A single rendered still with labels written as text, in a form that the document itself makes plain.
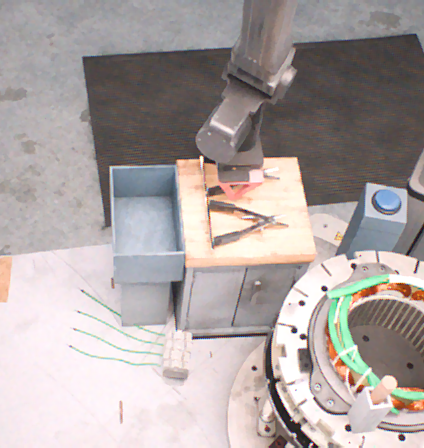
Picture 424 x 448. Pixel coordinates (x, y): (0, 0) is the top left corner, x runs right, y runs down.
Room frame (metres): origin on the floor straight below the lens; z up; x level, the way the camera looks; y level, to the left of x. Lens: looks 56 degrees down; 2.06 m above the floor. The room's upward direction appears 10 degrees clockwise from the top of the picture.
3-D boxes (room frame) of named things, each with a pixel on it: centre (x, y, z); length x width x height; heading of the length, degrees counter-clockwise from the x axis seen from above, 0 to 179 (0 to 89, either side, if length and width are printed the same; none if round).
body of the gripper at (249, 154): (0.76, -0.02, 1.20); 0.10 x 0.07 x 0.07; 15
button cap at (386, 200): (0.80, -0.28, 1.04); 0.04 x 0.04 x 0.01
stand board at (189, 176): (0.72, -0.05, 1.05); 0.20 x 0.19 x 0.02; 104
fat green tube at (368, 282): (0.56, -0.24, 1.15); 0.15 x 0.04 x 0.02; 104
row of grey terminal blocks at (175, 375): (0.58, 0.02, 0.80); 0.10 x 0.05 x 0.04; 3
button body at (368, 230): (0.80, -0.28, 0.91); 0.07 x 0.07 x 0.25; 89
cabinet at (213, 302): (0.72, -0.05, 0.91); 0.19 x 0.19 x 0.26; 14
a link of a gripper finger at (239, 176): (0.74, -0.02, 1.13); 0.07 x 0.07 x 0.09; 15
